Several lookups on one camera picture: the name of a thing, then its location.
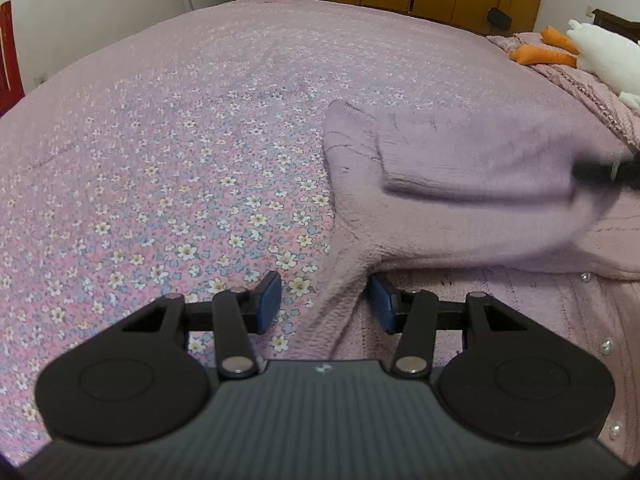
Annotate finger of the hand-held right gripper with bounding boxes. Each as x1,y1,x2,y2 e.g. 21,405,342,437
571,154,640,187

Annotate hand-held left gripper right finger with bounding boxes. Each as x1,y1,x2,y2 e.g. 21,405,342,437
367,272,532,379

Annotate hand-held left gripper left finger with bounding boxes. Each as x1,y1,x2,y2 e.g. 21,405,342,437
118,270,283,380

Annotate purple knit cardigan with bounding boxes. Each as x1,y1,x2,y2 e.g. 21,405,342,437
287,98,640,467

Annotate pink quilted pillow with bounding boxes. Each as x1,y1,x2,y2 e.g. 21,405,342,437
487,31,640,152

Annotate white plush toy orange feet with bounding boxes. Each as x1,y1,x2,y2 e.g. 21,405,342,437
509,19,640,109

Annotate dark wooden headboard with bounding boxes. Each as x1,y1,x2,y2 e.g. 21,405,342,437
592,8,640,44

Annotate pink floral bed sheet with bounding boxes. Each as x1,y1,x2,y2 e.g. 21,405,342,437
0,0,640,466

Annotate black bag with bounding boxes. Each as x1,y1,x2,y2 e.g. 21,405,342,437
487,7,513,32

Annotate red chair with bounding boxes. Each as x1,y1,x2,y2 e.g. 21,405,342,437
0,0,26,117

